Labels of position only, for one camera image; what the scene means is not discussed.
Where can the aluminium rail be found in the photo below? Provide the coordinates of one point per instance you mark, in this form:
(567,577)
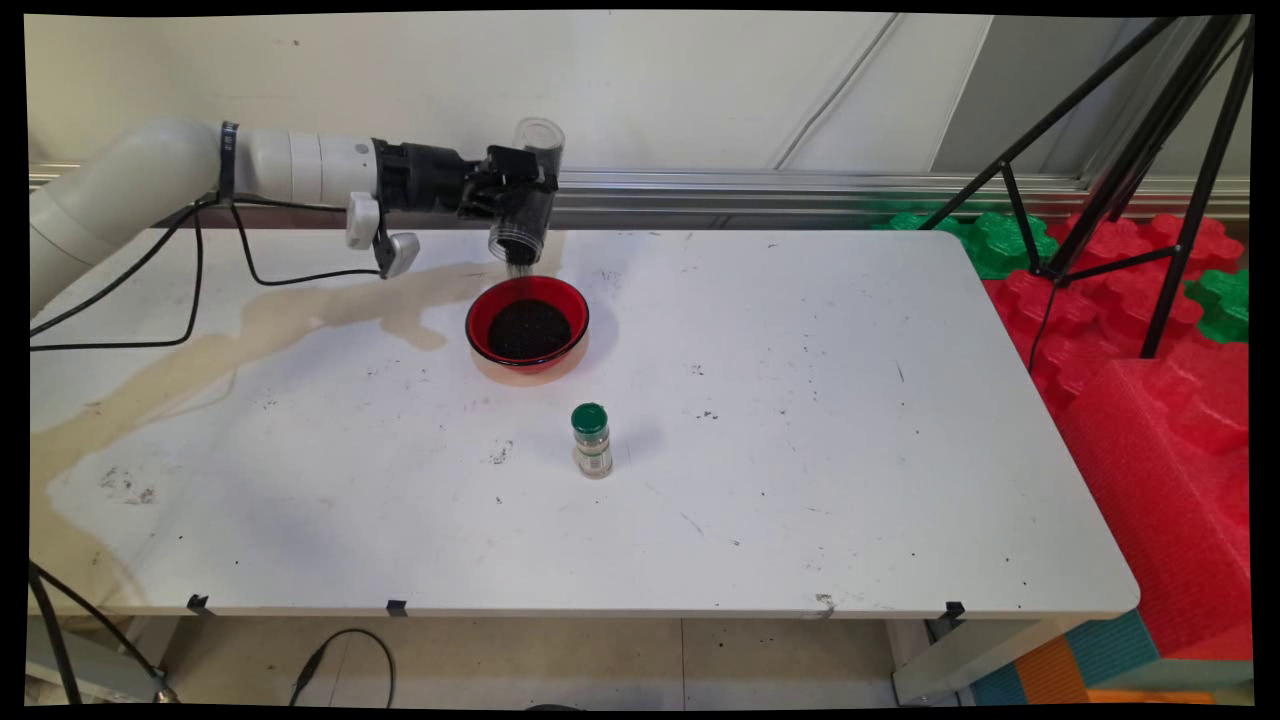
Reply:
(800,190)

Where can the black seeds pile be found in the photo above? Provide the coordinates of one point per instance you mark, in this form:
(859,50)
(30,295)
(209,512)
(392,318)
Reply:
(530,330)

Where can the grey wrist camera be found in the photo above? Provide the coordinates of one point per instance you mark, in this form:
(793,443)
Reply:
(398,252)

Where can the teal foam mat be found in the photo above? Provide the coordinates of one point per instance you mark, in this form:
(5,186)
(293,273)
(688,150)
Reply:
(1110,650)

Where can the green foam block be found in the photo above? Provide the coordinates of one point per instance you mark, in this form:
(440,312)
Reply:
(1222,305)
(985,250)
(905,222)

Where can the spice bottle with green cap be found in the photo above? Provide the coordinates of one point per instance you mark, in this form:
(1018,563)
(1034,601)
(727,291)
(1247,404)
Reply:
(592,450)

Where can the red foam tile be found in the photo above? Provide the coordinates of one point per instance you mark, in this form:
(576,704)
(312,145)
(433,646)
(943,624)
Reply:
(1060,310)
(1110,245)

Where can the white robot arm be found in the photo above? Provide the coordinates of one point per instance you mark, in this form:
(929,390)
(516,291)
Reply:
(120,190)

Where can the grey table leg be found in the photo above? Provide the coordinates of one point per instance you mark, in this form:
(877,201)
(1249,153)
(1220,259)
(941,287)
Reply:
(950,665)

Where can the orange foam mat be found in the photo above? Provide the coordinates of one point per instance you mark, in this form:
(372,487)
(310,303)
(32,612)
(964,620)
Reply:
(1150,697)
(1050,675)

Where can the black tripod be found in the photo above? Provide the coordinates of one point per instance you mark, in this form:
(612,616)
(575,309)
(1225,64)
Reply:
(1186,240)

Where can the red bowl with black rim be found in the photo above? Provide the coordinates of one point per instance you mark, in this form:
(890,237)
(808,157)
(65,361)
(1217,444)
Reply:
(575,305)

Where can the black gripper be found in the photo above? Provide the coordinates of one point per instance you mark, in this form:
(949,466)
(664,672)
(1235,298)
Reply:
(420,178)

